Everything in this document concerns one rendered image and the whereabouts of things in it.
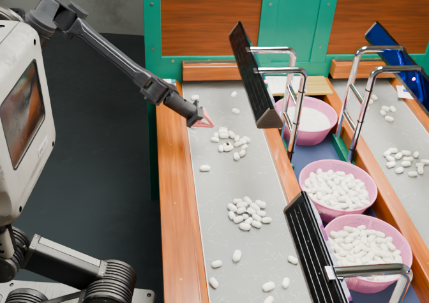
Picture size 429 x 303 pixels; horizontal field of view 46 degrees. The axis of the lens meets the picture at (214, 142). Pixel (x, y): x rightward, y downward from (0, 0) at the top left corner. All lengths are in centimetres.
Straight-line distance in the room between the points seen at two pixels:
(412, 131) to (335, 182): 51
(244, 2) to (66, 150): 152
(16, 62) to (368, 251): 114
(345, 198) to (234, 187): 38
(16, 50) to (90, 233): 167
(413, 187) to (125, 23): 313
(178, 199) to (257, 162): 37
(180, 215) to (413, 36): 142
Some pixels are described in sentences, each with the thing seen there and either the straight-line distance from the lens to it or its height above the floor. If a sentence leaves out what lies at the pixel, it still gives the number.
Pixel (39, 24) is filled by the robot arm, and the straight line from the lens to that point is 140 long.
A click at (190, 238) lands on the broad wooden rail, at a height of 76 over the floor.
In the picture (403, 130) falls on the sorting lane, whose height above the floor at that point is 74.
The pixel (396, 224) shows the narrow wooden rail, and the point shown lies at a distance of 173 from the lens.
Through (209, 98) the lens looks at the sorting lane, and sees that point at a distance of 220.
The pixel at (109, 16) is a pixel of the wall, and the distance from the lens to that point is 448.
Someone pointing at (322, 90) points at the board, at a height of 78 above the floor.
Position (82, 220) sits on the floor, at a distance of 270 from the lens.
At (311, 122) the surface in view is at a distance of 214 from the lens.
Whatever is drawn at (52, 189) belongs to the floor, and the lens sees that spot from 291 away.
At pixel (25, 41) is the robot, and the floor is 144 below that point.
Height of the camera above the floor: 190
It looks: 37 degrees down
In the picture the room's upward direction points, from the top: 4 degrees clockwise
